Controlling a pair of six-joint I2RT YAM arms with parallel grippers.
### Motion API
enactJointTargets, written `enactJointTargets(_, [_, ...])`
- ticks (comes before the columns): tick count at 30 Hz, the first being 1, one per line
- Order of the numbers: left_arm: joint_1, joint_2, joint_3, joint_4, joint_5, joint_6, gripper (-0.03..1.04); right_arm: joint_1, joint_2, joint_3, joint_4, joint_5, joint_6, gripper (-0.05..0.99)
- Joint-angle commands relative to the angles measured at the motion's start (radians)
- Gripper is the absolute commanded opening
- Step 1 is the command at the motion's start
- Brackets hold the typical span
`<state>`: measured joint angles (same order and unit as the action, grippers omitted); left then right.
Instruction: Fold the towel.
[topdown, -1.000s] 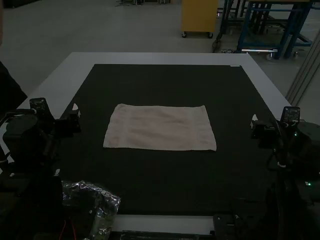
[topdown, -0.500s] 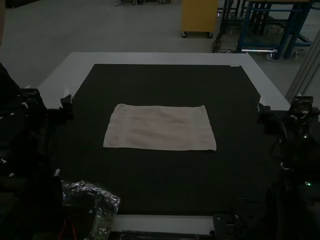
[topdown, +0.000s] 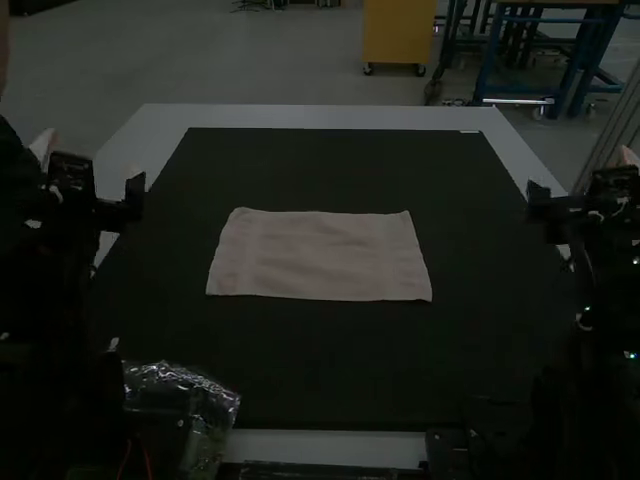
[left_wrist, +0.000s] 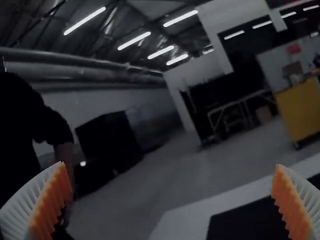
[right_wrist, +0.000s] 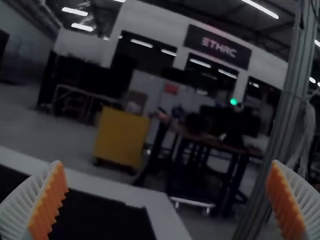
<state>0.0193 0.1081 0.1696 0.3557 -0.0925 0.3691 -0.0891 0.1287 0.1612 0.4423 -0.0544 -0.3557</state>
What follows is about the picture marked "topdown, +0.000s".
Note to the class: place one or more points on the yellow wheeled cabinet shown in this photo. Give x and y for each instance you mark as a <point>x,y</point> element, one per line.
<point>397,30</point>

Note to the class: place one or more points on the blue metal frame cart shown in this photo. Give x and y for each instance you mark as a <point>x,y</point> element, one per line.
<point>540,55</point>

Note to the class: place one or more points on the pale towel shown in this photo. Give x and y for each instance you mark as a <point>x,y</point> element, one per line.
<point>320,257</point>

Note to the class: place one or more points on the black mat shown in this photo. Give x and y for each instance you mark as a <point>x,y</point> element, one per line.
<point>325,360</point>

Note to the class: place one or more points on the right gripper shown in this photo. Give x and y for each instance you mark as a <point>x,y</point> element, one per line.
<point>612,210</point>

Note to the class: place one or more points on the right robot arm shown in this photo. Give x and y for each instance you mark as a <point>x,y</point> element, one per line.
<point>610,310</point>

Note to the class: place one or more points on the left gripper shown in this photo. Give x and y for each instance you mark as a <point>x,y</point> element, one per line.
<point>72,192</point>

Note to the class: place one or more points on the silver foil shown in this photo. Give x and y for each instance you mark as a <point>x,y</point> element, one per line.
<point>200,395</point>

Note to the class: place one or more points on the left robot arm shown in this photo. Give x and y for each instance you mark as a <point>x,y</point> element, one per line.
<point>30,280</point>

